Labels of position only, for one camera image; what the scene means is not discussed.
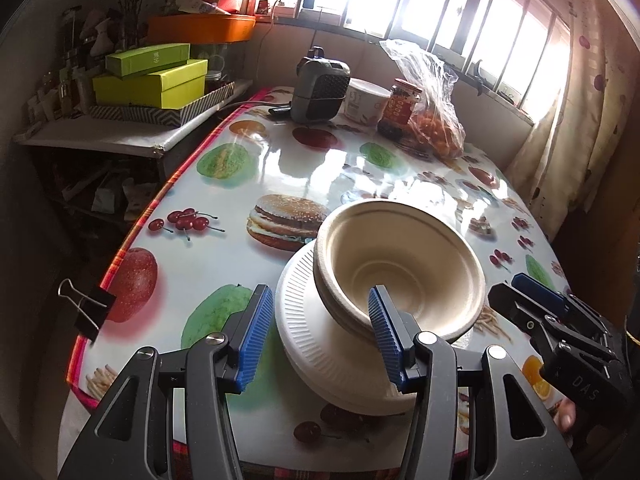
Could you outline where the cream spotted curtain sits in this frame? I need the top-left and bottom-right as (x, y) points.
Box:
(505, 0), (631, 241)

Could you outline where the window with metal bars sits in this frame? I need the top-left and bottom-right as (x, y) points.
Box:
(240, 0), (576, 121)

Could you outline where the food print tablecloth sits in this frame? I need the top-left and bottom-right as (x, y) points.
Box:
(65, 87), (576, 466)

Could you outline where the cluster of small bottles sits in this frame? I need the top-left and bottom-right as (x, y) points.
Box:
(27, 5), (116, 121)

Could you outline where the plastic bag of oranges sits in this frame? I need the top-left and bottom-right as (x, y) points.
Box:
(379, 38), (466, 161)

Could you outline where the orange tray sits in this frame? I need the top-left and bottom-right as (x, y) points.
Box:
(146, 14), (257, 45)

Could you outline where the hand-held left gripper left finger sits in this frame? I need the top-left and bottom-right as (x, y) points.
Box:
(57, 284), (275, 480)

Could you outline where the person's right hand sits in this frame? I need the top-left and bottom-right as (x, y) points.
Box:
(557, 400), (578, 433)

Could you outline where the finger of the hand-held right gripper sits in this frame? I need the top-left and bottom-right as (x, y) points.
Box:
(487, 284), (617, 361)
(511, 273), (621, 346)

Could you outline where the white plastic tub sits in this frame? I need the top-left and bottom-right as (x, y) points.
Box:
(344, 78), (391, 126)

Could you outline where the red label glass jar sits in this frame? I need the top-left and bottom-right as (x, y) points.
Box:
(378, 78), (423, 141)

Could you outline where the grey fan heater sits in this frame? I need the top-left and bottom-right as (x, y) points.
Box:
(291, 46), (351, 123)

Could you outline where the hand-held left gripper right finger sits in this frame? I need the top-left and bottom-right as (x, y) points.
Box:
(367, 284), (583, 480)

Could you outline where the olive green flat box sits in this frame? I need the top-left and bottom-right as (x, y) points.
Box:
(105, 42), (192, 76)

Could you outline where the dry twig bouquet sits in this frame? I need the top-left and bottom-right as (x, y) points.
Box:
(105, 0), (151, 43)

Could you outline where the black binder clip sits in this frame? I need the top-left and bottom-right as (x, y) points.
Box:
(57, 279), (117, 345)

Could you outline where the white side shelf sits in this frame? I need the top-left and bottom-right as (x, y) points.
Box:
(12, 77), (253, 161)

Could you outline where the lime green flat box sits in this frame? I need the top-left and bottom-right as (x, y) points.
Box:
(92, 59), (208, 109)

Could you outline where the zigzag striped box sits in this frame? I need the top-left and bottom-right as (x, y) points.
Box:
(89, 80), (236, 128)

